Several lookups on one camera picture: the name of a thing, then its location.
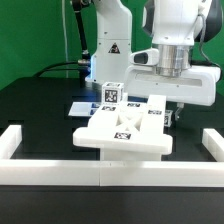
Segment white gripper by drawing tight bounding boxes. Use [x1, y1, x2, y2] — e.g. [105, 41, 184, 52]
[124, 47, 221, 121]

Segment white chair back frame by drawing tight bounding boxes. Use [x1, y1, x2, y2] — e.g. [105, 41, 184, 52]
[73, 95, 173, 155]

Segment small tagged cube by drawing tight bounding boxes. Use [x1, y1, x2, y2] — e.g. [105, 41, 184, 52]
[101, 82, 124, 104]
[164, 110, 173, 127]

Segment white chair seat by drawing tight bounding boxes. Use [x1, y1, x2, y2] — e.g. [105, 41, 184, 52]
[100, 149, 161, 161]

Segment white tag base sheet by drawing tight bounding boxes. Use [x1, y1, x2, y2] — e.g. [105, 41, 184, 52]
[68, 102, 100, 117]

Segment white right fence wall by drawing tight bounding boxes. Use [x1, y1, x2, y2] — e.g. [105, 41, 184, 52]
[202, 128, 224, 162]

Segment white fence wall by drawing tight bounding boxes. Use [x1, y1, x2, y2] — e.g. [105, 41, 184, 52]
[0, 159, 224, 187]
[202, 128, 224, 162]
[0, 125, 22, 160]

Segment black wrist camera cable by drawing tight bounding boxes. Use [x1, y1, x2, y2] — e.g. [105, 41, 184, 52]
[194, 6, 218, 69]

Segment black hose cable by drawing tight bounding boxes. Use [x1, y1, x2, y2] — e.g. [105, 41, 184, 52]
[32, 0, 92, 79]

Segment white left fence wall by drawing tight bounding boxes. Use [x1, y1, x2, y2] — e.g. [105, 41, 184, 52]
[0, 125, 22, 160]

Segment white front fence wall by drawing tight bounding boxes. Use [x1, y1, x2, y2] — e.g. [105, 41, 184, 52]
[0, 159, 224, 187]

